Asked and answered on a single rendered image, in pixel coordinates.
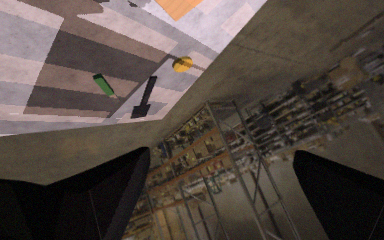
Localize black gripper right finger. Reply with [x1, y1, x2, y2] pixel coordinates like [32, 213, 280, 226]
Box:
[292, 150, 384, 240]

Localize light wooden board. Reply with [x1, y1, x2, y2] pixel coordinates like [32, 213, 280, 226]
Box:
[155, 0, 204, 22]

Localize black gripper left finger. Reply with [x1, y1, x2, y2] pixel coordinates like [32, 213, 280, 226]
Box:
[0, 147, 150, 240]

